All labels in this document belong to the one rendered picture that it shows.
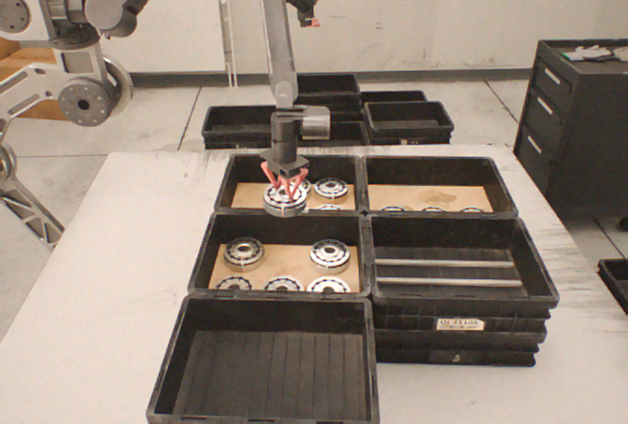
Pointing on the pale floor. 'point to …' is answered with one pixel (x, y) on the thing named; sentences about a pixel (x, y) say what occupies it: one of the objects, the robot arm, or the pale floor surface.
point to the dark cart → (577, 130)
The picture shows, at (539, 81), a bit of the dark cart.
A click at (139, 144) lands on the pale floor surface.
